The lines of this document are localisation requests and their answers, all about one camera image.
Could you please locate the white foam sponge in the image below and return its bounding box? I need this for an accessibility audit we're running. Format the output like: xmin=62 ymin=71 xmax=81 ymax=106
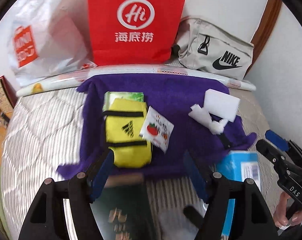
xmin=204 ymin=89 xmax=240 ymax=122

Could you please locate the white tomato sauce packet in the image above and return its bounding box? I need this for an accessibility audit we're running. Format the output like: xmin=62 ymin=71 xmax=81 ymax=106
xmin=140 ymin=106 xmax=174 ymax=153

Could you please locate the yellow Adidas pouch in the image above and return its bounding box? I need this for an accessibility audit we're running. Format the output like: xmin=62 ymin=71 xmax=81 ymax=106
xmin=103 ymin=98 xmax=152 ymax=168

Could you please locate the green pocket tissue pack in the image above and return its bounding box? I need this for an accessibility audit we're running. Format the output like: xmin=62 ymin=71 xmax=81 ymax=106
xmin=102 ymin=91 xmax=144 ymax=111

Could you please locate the person's right hand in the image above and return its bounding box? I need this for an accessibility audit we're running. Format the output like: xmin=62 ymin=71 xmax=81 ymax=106
xmin=273 ymin=191 xmax=302 ymax=229

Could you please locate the blue tissue pack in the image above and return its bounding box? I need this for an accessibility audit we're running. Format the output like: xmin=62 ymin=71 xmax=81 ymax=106
xmin=216 ymin=151 xmax=263 ymax=239

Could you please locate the dark green tea tin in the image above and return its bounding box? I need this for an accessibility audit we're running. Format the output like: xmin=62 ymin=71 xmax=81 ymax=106
xmin=91 ymin=172 xmax=161 ymax=239

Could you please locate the clear plastic bag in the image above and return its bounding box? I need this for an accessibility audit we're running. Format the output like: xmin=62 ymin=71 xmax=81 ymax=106
xmin=158 ymin=200 xmax=207 ymax=240

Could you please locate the grey Nike bag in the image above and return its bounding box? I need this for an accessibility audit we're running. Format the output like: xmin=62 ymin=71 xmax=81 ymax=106
xmin=175 ymin=17 xmax=254 ymax=80

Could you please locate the brown patterned book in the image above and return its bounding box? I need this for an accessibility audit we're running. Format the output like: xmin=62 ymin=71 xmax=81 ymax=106
xmin=0 ymin=76 xmax=17 ymax=114

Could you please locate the rolled patterned poster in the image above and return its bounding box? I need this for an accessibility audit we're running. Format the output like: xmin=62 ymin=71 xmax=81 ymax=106
xmin=15 ymin=64 xmax=257 ymax=98

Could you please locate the white Miniso plastic bag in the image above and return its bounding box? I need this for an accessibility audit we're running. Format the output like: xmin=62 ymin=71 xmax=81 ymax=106
xmin=7 ymin=0 xmax=95 ymax=87

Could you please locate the red Haidilao paper bag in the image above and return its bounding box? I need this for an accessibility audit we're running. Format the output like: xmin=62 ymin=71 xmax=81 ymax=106
xmin=88 ymin=0 xmax=185 ymax=66

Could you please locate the brown wooden door frame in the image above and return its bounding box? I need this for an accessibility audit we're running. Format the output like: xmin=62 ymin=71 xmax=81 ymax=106
xmin=245 ymin=0 xmax=282 ymax=76

